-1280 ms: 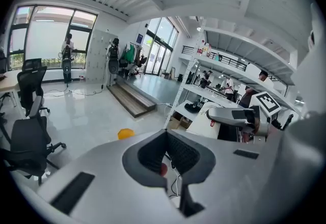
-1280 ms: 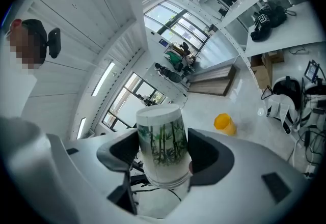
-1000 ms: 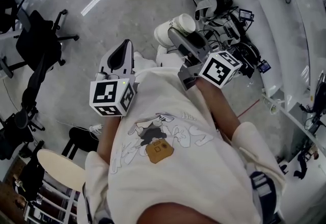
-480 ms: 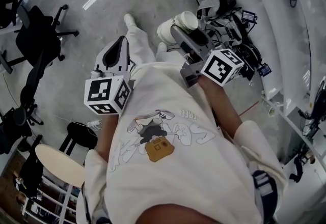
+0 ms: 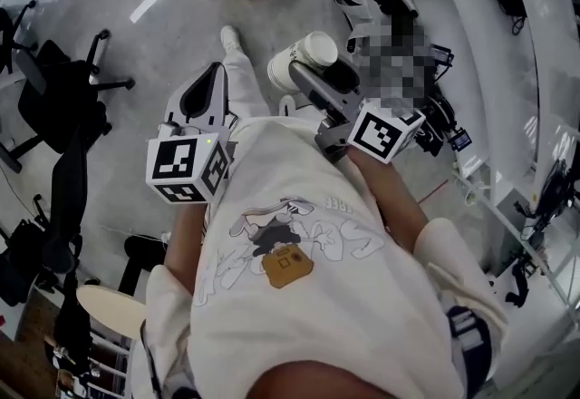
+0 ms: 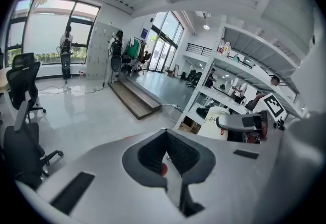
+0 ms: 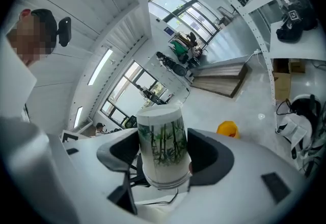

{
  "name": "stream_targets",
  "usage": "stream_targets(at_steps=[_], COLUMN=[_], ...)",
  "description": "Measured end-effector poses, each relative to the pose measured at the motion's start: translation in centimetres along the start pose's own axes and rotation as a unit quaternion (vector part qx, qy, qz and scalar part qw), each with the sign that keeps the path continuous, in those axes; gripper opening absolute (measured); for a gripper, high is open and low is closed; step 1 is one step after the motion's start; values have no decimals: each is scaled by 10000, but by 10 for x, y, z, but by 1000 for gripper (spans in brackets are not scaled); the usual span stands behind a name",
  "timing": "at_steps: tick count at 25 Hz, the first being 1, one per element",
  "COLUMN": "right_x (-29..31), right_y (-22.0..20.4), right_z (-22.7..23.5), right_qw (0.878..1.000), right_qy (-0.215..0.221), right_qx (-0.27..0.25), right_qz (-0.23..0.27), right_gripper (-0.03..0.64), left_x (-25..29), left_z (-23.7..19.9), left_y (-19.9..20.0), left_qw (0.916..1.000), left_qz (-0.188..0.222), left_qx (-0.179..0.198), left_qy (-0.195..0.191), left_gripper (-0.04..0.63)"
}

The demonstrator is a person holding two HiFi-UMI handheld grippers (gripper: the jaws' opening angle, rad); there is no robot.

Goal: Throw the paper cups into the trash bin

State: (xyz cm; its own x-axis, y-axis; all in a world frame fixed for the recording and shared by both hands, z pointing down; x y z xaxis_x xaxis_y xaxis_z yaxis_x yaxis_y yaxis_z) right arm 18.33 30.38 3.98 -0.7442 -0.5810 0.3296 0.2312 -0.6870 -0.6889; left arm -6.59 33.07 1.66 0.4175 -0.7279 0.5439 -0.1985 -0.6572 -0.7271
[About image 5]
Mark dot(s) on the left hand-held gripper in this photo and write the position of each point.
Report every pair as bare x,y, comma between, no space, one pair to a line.
174,161

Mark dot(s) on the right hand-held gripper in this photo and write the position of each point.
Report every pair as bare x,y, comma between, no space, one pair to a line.
385,134

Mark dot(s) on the person's right forearm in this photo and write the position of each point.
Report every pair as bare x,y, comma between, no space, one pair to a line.
389,202

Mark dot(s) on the person's left forearm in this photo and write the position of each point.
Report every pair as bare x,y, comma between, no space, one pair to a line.
186,243

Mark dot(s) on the person's white trousers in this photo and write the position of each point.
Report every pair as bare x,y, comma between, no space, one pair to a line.
242,80

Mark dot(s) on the white headset device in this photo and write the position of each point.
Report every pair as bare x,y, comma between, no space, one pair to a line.
362,12

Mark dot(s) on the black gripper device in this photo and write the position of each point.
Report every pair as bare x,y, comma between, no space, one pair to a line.
441,125

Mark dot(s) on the black office chair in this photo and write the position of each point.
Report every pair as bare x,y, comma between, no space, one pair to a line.
11,34
63,102

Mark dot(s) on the black stool base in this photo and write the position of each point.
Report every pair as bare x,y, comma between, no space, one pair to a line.
140,256

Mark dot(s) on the black chair with hanging jacket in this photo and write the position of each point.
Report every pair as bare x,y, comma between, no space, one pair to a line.
68,207

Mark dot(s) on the white curved desk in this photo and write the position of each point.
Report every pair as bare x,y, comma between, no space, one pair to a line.
507,71

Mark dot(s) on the person's white printed t-shirt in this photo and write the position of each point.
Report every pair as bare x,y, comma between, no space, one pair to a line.
290,297

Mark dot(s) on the black backpack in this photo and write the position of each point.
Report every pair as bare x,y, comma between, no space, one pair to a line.
20,261

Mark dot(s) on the person's chin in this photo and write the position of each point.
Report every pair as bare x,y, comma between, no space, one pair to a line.
326,381

